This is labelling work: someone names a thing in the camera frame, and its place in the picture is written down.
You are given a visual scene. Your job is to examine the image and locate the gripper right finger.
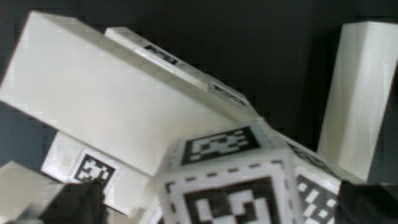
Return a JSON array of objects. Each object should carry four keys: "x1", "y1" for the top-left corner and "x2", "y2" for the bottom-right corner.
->
[{"x1": 335, "y1": 181, "x2": 398, "y2": 224}]

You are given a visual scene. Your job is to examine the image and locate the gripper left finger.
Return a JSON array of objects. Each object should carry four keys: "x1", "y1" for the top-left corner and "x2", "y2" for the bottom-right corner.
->
[{"x1": 17, "y1": 179, "x2": 111, "y2": 224}]

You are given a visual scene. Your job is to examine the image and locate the white chair leg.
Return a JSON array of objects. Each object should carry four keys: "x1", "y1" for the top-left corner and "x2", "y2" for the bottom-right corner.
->
[{"x1": 41, "y1": 132, "x2": 150, "y2": 218}]

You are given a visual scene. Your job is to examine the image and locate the small white marker cube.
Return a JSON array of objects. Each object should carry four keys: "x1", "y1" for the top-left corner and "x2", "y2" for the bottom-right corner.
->
[{"x1": 157, "y1": 119, "x2": 347, "y2": 224}]

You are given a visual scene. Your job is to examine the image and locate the white chair back frame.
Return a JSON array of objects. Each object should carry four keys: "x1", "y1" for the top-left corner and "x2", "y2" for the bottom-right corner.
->
[{"x1": 0, "y1": 11, "x2": 253, "y2": 174}]

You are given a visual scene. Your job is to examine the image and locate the white U-shaped fence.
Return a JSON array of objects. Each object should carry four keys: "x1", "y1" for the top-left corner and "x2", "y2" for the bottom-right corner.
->
[{"x1": 319, "y1": 21, "x2": 398, "y2": 180}]

